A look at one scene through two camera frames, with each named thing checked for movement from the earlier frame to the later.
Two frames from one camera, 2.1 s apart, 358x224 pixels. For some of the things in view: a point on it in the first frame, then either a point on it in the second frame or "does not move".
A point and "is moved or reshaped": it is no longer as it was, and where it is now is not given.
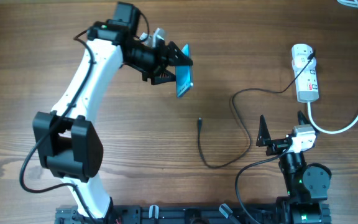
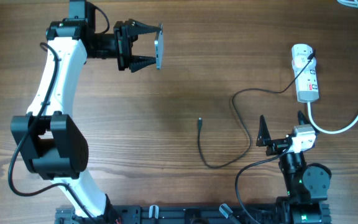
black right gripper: x=276 y=145 does not move
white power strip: x=306 y=73 does not move
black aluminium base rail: x=309 y=213 does not move
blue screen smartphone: x=184 y=75 is moved or reshaped
